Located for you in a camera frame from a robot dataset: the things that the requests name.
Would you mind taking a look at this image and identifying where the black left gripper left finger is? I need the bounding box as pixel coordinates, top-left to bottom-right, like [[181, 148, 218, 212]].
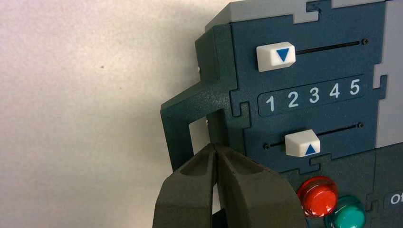
[[152, 143, 219, 228]]

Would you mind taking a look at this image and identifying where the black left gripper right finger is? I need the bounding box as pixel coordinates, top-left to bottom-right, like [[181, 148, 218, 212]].
[[215, 144, 307, 228]]

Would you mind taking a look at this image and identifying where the grey and teal task box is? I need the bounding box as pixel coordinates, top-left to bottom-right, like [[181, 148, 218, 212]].
[[160, 0, 403, 228]]

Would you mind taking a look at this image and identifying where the red round push button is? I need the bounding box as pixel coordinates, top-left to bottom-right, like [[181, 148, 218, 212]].
[[297, 176, 340, 219]]

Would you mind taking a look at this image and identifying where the white slider knob up arrow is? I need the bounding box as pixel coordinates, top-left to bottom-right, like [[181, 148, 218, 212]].
[[284, 129, 321, 158]]

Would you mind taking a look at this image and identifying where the green round push button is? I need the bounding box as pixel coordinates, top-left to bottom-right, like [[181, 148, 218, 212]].
[[324, 195, 366, 228]]

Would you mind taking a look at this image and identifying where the white slider knob down arrow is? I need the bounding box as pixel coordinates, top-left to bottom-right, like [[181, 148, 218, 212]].
[[256, 41, 297, 73]]

